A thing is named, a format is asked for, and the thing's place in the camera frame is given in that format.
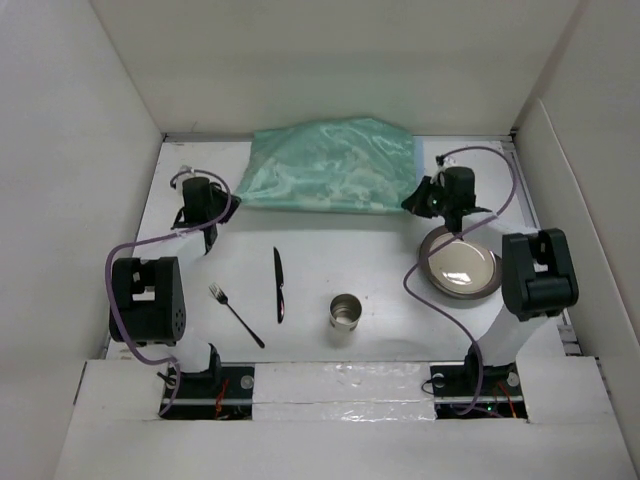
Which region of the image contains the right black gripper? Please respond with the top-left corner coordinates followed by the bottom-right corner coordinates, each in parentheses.
top-left (403, 174), bottom-right (454, 217)

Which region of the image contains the green patterned cloth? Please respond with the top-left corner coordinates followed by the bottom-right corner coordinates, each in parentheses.
top-left (235, 118), bottom-right (417, 214)

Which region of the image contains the stainless steel plate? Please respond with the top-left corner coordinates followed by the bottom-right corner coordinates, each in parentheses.
top-left (418, 226), bottom-right (502, 300)

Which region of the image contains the stainless steel cup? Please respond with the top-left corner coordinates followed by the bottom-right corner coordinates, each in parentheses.
top-left (328, 293), bottom-right (362, 348)

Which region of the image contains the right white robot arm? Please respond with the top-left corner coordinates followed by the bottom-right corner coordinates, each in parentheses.
top-left (401, 167), bottom-right (579, 394)

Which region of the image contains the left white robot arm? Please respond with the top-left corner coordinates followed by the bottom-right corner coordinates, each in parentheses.
top-left (105, 169), bottom-right (240, 397)

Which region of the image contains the dark metal fork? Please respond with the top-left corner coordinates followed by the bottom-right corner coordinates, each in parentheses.
top-left (209, 283), bottom-right (266, 349)

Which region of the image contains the black table knife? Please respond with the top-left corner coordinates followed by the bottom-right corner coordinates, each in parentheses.
top-left (273, 247), bottom-right (286, 324)

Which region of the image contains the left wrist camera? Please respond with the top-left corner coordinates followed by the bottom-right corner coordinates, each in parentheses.
top-left (171, 165), bottom-right (195, 184)

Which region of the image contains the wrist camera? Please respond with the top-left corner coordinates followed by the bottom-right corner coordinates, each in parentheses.
top-left (436, 155), bottom-right (456, 170)
top-left (171, 165), bottom-right (195, 184)

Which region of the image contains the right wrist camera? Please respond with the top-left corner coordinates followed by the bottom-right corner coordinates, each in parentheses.
top-left (436, 155), bottom-right (456, 170)

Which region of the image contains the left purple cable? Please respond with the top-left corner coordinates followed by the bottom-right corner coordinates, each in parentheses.
top-left (103, 169), bottom-right (241, 417)

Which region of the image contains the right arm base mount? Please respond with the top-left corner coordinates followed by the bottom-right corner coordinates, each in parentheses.
top-left (421, 362), bottom-right (528, 420)

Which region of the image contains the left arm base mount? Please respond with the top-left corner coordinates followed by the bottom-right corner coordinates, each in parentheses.
top-left (160, 363), bottom-right (255, 421)

